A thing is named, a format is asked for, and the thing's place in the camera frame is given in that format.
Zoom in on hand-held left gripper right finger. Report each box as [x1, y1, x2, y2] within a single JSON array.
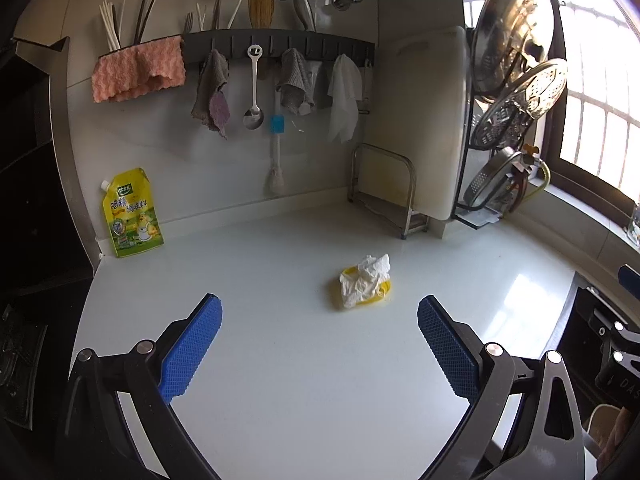
[[416, 295, 601, 480]]

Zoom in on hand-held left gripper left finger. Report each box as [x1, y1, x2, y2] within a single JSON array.
[[55, 292, 224, 480]]

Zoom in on white tissue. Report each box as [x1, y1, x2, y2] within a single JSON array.
[[339, 254, 392, 309]]

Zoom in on person's right hand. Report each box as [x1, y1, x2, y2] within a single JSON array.
[[607, 407, 640, 466]]

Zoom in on clear container with green print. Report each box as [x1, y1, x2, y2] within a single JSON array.
[[625, 205, 640, 246]]

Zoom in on beige object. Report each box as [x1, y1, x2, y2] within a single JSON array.
[[589, 404, 621, 456]]

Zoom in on black pot lid rack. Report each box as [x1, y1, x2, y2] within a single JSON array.
[[450, 25, 531, 231]]

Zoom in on yellow green seasoning pouch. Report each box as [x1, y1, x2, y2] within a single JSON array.
[[100, 167, 166, 259]]

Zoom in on gas valve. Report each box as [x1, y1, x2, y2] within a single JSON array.
[[515, 142, 543, 196]]

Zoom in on metal cutting board stand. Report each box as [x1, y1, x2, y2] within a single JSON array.
[[347, 142, 431, 241]]

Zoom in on small metal pot lid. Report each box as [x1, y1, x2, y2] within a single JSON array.
[[462, 146, 526, 208]]

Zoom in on perforated metal steamer plate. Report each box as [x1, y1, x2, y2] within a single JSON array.
[[472, 58, 570, 150]]

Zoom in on black gas stove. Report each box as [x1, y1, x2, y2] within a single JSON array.
[[0, 37, 101, 431]]

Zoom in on white brush with blue band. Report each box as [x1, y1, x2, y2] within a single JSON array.
[[264, 95, 287, 196]]

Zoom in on white cutting board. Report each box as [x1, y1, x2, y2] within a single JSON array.
[[365, 25, 473, 221]]

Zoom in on grey and purple dishcloth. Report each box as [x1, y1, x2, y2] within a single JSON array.
[[191, 49, 232, 139]]

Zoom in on white hanging cloth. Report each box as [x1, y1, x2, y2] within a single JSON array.
[[327, 53, 362, 143]]

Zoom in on large steel pot lid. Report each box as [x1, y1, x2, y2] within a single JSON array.
[[472, 0, 558, 106]]

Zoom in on pink dishcloth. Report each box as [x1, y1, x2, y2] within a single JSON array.
[[91, 36, 187, 104]]

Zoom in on white chopsticks bundle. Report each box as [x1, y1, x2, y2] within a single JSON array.
[[98, 0, 126, 53]]

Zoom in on dark chopsticks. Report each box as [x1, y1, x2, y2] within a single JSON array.
[[134, 0, 166, 43]]

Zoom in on yellow gas hose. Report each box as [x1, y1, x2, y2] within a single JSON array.
[[522, 160, 552, 206]]

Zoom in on window with frame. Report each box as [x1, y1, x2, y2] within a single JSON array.
[[457, 0, 640, 206]]

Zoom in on metal spoon with white handle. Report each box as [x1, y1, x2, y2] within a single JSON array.
[[242, 45, 265, 131]]

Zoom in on grey wall rack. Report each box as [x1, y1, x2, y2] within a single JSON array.
[[102, 28, 376, 68]]

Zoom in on metal utensil handle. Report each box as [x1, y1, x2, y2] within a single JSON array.
[[212, 0, 233, 31]]

